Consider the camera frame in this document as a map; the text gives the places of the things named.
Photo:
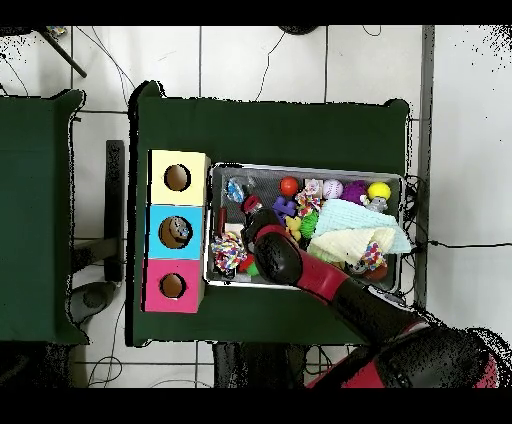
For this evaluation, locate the purple plastic building block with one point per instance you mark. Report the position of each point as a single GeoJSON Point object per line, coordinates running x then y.
{"type": "Point", "coordinates": [284, 208]}

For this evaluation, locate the dark green side cloth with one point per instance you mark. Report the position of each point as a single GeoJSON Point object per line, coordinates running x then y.
{"type": "Point", "coordinates": [40, 160]}

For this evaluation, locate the red maraca rattle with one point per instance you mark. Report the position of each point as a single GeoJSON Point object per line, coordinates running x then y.
{"type": "Point", "coordinates": [289, 186]}

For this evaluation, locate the black rod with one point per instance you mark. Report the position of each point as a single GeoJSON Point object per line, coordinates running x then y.
{"type": "Point", "coordinates": [64, 54]}

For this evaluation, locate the clear shallow mesh bin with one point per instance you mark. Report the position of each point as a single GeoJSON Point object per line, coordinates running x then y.
{"type": "Point", "coordinates": [384, 286]}

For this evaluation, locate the floral patterned fabric knot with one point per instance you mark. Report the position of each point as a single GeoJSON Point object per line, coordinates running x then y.
{"type": "Point", "coordinates": [312, 189]}

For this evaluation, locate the dark green tablecloth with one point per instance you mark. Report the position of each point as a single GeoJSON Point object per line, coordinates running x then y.
{"type": "Point", "coordinates": [280, 136]}

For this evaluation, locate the wooden box with three holes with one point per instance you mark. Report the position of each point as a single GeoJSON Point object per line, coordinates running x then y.
{"type": "Point", "coordinates": [176, 216]}

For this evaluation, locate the mint knitted cloth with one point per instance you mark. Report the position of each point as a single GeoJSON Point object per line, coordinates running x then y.
{"type": "Point", "coordinates": [352, 218]}

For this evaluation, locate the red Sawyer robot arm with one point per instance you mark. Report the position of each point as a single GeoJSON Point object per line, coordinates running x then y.
{"type": "Point", "coordinates": [304, 268]}

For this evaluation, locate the white baseball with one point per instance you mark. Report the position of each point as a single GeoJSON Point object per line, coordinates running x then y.
{"type": "Point", "coordinates": [333, 189]}

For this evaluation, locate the multicoloured patterned cloth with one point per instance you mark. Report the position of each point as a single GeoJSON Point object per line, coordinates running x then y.
{"type": "Point", "coordinates": [374, 256]}

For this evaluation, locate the black panel stand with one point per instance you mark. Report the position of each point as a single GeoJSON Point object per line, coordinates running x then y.
{"type": "Point", "coordinates": [115, 200]}

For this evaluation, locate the grey round stand base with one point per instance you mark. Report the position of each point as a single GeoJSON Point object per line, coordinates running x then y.
{"type": "Point", "coordinates": [96, 298]}

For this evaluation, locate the dark red sausage toy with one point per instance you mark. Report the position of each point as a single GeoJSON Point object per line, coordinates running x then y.
{"type": "Point", "coordinates": [222, 222]}

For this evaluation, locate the cream knitted cloth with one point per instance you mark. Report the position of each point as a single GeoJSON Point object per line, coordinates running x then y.
{"type": "Point", "coordinates": [356, 244]}

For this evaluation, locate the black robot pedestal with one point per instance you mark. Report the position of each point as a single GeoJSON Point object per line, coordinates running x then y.
{"type": "Point", "coordinates": [256, 368]}

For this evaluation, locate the yellow ball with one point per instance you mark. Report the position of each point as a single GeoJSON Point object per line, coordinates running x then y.
{"type": "Point", "coordinates": [379, 191]}

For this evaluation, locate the purple monster toy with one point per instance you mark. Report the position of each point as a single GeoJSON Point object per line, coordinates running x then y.
{"type": "Point", "coordinates": [354, 192]}

